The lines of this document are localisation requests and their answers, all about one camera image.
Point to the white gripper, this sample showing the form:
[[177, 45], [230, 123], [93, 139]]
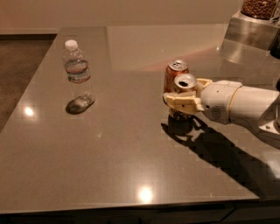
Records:
[[219, 97]]

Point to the orange soda can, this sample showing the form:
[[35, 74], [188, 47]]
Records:
[[184, 82]]

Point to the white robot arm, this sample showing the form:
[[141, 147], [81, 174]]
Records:
[[257, 110]]

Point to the red coke can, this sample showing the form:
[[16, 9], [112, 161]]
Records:
[[173, 69]]

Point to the metal dispenser base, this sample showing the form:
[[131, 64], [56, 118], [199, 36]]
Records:
[[254, 32]]

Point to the jar of nuts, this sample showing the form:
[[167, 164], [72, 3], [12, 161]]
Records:
[[260, 9]]

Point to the clear plastic water bottle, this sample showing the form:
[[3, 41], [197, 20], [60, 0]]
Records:
[[78, 74]]

